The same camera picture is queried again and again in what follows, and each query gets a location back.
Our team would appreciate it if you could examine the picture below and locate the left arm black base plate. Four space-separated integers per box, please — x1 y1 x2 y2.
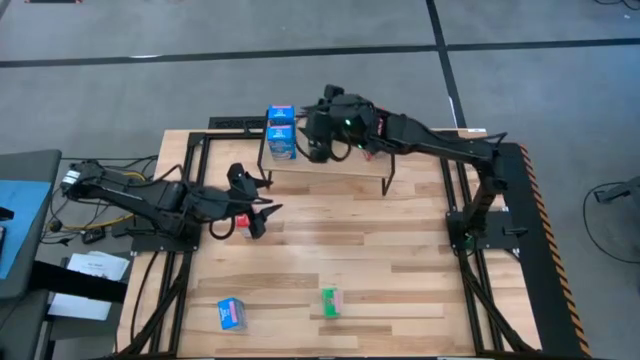
130 212 204 253

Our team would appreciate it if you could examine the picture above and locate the red Froot Loops cereal box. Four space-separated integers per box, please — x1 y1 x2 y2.
363 117 387 162
235 213 254 239

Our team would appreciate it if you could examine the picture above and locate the black floor cable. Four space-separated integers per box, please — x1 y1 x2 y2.
582 182 640 265

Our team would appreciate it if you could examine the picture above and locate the wooden shelf with black frame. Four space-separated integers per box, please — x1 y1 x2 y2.
256 115 397 197

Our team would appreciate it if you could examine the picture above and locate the black bar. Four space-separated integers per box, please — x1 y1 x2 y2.
28 259 130 304

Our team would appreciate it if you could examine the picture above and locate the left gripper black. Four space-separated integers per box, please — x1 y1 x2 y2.
199 174 284 239

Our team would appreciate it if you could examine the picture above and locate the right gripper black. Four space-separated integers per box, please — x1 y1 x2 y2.
304 97 379 164

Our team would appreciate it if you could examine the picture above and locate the black panel with hazard stripe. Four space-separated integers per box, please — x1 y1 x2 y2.
489 142 591 359

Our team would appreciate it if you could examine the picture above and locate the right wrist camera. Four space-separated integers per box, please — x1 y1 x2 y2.
323 83 346 104

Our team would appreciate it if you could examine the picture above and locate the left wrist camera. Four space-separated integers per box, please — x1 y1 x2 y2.
227 163 250 190

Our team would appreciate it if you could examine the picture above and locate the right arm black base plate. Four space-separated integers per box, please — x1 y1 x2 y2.
446 209 521 251

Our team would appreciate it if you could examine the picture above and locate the blue Rice Krispies cereal box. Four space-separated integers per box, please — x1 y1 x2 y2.
267 103 297 126
265 123 298 161
217 296 248 332

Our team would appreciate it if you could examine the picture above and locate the blue mat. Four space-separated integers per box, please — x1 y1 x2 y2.
0 179 53 280

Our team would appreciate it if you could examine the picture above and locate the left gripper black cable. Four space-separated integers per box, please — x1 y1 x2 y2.
208 219 236 242

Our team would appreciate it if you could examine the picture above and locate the grey desk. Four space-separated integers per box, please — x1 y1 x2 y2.
0 148 62 301

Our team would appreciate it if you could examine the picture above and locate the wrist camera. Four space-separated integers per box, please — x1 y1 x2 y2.
227 163 250 190
323 83 346 104

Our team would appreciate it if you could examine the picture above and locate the white paper sheet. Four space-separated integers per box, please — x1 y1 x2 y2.
66 251 130 282
47 292 112 322

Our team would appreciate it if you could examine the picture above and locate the black power strip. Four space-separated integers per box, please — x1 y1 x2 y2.
208 115 266 131

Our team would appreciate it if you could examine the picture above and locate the grey stand leg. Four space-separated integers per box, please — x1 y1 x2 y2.
593 174 640 204

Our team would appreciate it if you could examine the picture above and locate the black aluminium table frame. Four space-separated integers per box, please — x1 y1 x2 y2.
115 127 542 359

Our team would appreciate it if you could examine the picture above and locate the green Apple Jacks cereal box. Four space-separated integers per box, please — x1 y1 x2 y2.
321 286 345 320

